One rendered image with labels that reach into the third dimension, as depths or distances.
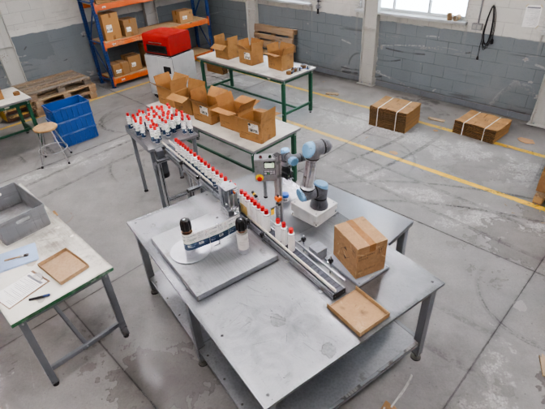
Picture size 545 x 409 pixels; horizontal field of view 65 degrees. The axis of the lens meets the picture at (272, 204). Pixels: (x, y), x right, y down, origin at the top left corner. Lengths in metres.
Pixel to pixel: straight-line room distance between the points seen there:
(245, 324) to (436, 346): 1.74
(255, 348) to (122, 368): 1.49
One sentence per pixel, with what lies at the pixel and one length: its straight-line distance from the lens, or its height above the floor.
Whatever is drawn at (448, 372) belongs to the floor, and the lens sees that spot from 3.79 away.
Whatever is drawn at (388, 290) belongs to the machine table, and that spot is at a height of 0.83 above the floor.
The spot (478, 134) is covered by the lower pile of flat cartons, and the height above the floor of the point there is 0.09.
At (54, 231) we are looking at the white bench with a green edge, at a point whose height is 0.80.
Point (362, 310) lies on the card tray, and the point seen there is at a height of 0.83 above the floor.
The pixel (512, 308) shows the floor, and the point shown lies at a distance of 4.42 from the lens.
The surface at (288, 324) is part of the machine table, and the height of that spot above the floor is 0.83.
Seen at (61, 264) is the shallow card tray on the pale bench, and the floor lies 0.80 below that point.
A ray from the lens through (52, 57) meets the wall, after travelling 10.33.
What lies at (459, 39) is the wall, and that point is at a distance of 8.12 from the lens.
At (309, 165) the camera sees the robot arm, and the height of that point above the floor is 1.41.
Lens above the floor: 3.00
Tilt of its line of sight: 35 degrees down
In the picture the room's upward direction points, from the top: 3 degrees counter-clockwise
